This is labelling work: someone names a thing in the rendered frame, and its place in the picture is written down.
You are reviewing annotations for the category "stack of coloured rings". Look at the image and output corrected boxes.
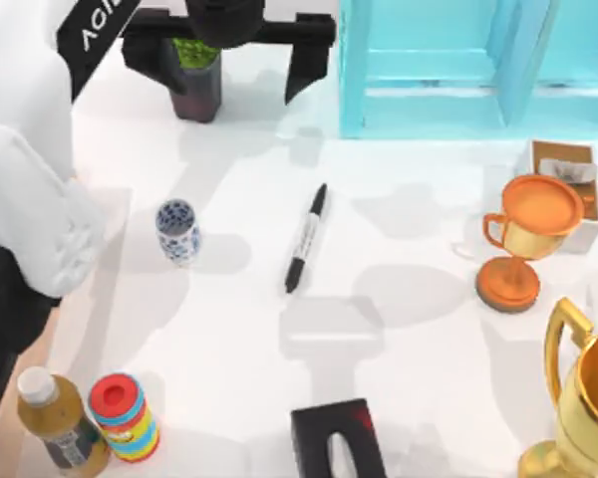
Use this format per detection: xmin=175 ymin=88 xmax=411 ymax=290
xmin=89 ymin=372 xmax=161 ymax=462

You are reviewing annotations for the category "light blue rack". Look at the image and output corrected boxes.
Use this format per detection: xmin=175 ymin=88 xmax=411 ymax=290
xmin=337 ymin=0 xmax=598 ymax=141

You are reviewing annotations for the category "black tissue box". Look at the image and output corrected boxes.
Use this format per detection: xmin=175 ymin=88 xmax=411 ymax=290
xmin=290 ymin=397 xmax=386 ymax=478

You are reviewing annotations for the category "black marker pen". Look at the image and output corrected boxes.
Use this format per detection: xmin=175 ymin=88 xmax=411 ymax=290
xmin=284 ymin=182 xmax=330 ymax=296

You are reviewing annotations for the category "grey stapler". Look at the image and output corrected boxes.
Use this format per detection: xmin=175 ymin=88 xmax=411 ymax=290
xmin=537 ymin=157 xmax=598 ymax=187

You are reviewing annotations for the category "white box with wooden inside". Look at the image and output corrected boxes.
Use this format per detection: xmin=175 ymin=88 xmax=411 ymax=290
xmin=514 ymin=138 xmax=598 ymax=256

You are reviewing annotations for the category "gold trophy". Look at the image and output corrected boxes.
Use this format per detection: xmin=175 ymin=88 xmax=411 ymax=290
xmin=517 ymin=297 xmax=598 ymax=478

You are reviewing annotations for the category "brown bottle with white cap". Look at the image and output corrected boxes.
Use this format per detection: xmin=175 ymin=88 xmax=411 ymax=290
xmin=16 ymin=366 xmax=112 ymax=478

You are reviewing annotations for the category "orange trophy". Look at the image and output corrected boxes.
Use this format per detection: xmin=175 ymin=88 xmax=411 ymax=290
xmin=474 ymin=173 xmax=587 ymax=316

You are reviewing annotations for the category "blue and white cup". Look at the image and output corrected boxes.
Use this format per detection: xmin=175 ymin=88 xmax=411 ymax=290
xmin=154 ymin=198 xmax=201 ymax=268

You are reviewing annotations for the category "dark pot with green plant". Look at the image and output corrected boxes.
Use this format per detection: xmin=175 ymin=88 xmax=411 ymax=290
xmin=170 ymin=37 xmax=224 ymax=123

